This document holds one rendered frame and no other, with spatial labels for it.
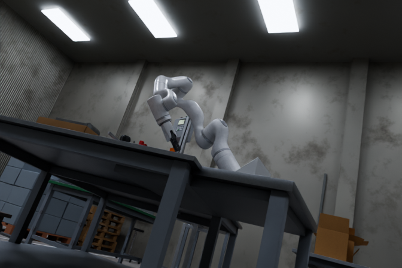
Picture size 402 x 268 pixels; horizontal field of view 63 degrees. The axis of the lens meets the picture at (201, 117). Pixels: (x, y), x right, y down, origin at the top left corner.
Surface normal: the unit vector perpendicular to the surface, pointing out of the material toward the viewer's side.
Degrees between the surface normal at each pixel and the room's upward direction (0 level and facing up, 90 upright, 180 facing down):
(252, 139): 90
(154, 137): 90
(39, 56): 90
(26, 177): 90
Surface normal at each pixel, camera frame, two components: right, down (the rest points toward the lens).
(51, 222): 0.88, 0.07
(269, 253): -0.38, -0.45
